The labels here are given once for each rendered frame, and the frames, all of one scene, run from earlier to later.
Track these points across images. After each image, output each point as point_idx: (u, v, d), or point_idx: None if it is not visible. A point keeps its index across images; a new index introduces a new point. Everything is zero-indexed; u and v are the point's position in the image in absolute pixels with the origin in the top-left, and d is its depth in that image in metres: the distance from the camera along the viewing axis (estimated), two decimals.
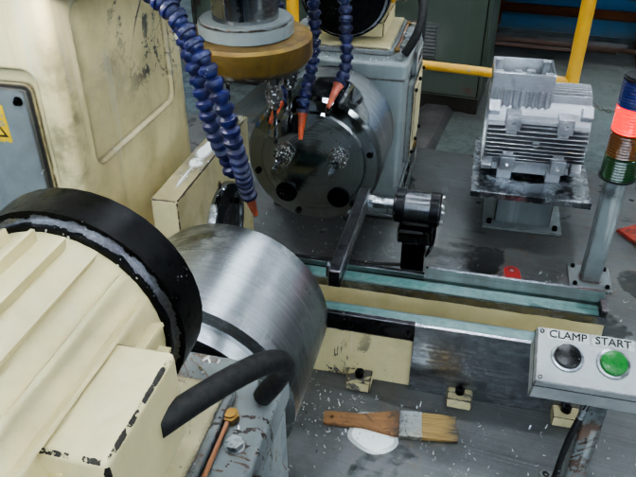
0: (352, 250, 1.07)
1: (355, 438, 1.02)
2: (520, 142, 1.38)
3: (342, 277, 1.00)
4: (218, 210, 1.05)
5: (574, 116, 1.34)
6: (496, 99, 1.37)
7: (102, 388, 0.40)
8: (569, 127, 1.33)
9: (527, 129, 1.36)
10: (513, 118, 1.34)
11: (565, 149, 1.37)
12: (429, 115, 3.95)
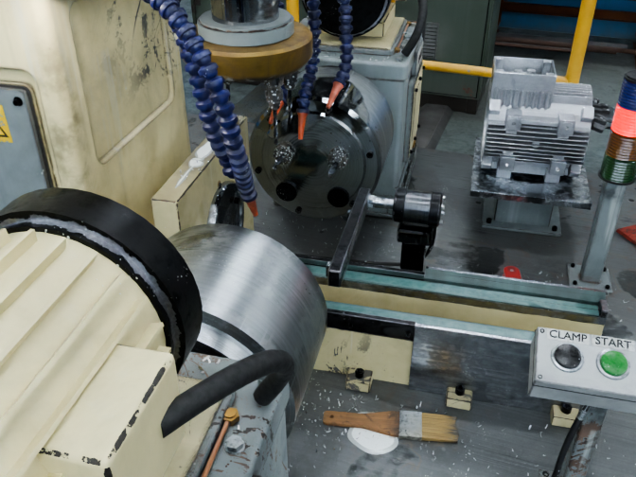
0: (352, 250, 1.07)
1: (355, 438, 1.02)
2: (520, 142, 1.38)
3: (342, 277, 1.00)
4: (218, 210, 1.05)
5: (574, 116, 1.34)
6: (496, 99, 1.37)
7: (102, 388, 0.40)
8: (569, 127, 1.33)
9: (527, 129, 1.36)
10: (513, 118, 1.34)
11: (565, 149, 1.37)
12: (429, 115, 3.95)
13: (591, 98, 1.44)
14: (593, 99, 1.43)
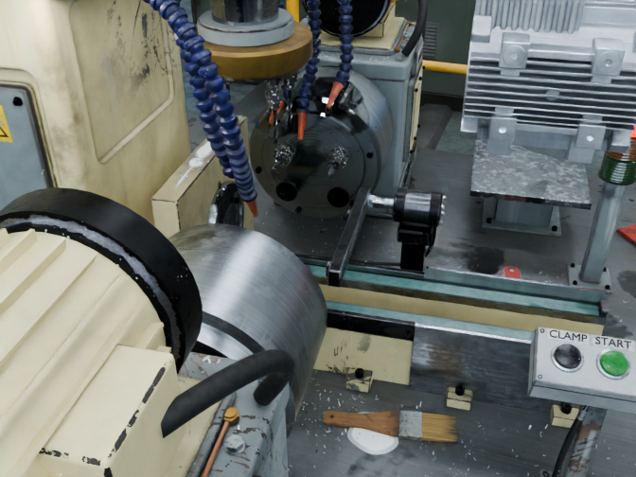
0: (352, 250, 1.07)
1: (355, 438, 1.02)
2: (524, 90, 0.80)
3: (342, 277, 1.00)
4: (218, 210, 1.05)
5: (622, 43, 0.75)
6: (484, 15, 0.78)
7: (102, 388, 0.40)
8: (613, 60, 0.74)
9: (538, 67, 0.78)
10: (513, 46, 0.76)
11: (605, 101, 0.79)
12: (429, 115, 3.95)
13: None
14: None
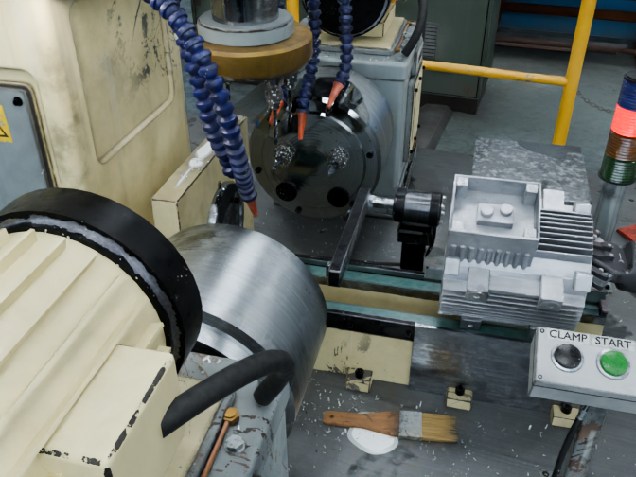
0: (352, 250, 1.07)
1: (355, 438, 1.02)
2: (486, 306, 1.00)
3: (342, 277, 1.00)
4: (218, 210, 1.05)
5: (563, 287, 0.94)
6: (452, 259, 0.96)
7: (102, 388, 0.40)
8: (554, 306, 0.94)
9: (497, 295, 0.98)
10: (475, 292, 0.95)
11: (550, 313, 0.99)
12: (429, 115, 3.95)
13: None
14: None
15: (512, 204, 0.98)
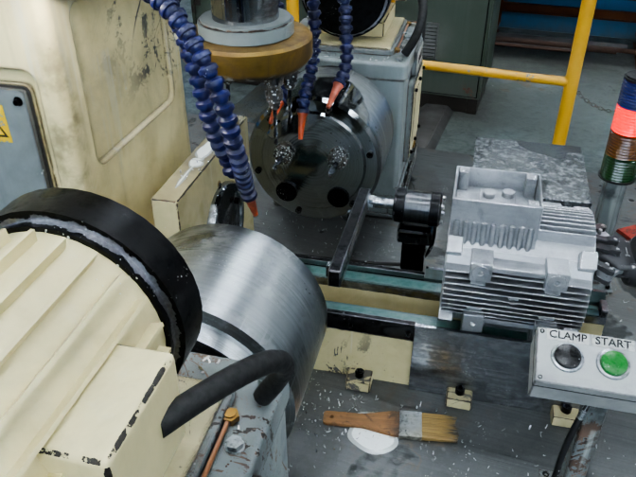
0: (352, 250, 1.07)
1: (355, 438, 1.02)
2: (490, 295, 0.96)
3: (342, 277, 1.00)
4: (218, 210, 1.05)
5: (569, 265, 0.92)
6: (456, 236, 0.95)
7: (102, 388, 0.40)
8: (561, 282, 0.91)
9: (502, 279, 0.95)
10: (480, 267, 0.92)
11: (556, 306, 0.95)
12: (429, 115, 3.95)
13: (595, 224, 1.02)
14: (597, 227, 1.01)
15: None
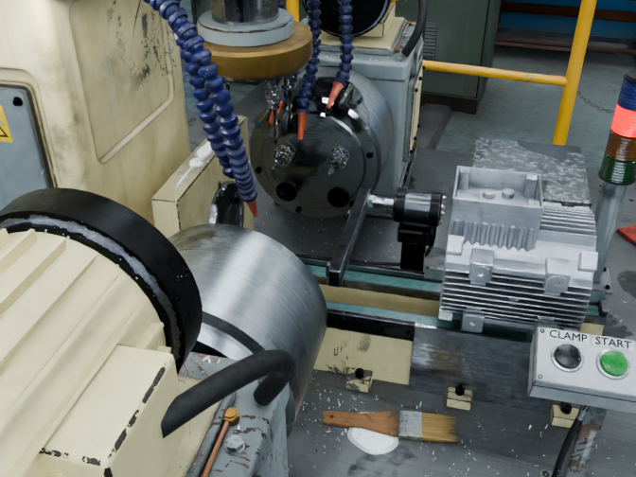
0: (352, 250, 1.07)
1: (355, 438, 1.02)
2: (490, 295, 0.96)
3: (342, 277, 1.00)
4: (218, 210, 1.05)
5: (569, 265, 0.92)
6: (456, 236, 0.95)
7: (102, 388, 0.40)
8: (561, 282, 0.91)
9: (502, 279, 0.95)
10: (480, 267, 0.92)
11: (556, 306, 0.95)
12: (429, 115, 3.95)
13: None
14: None
15: None
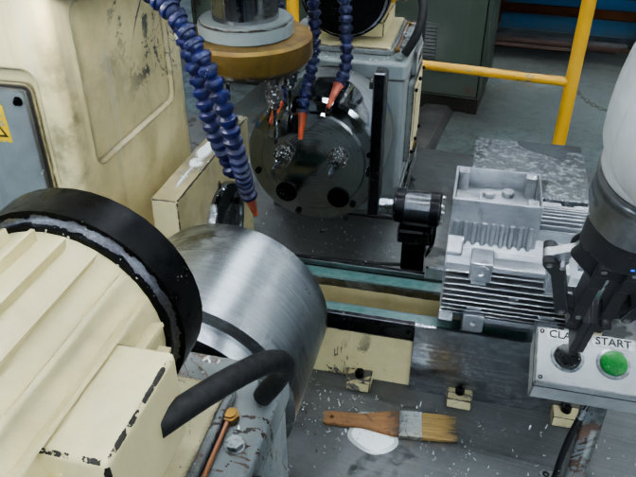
0: (383, 126, 1.09)
1: (355, 438, 1.02)
2: (490, 295, 0.96)
3: (387, 78, 1.05)
4: (218, 210, 1.05)
5: (569, 265, 0.92)
6: (456, 236, 0.95)
7: (102, 388, 0.40)
8: None
9: (502, 279, 0.95)
10: (480, 267, 0.92)
11: None
12: (429, 115, 3.95)
13: None
14: None
15: None
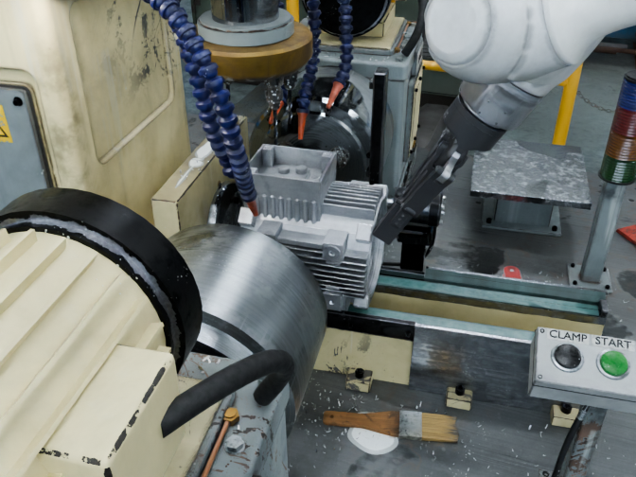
0: (383, 126, 1.09)
1: (355, 438, 1.02)
2: None
3: (387, 78, 1.05)
4: (218, 210, 1.05)
5: (345, 237, 0.98)
6: (247, 208, 1.01)
7: (102, 388, 0.40)
8: (335, 252, 0.97)
9: (289, 250, 1.01)
10: None
11: (341, 275, 1.01)
12: (429, 115, 3.95)
13: None
14: None
15: (311, 173, 1.06)
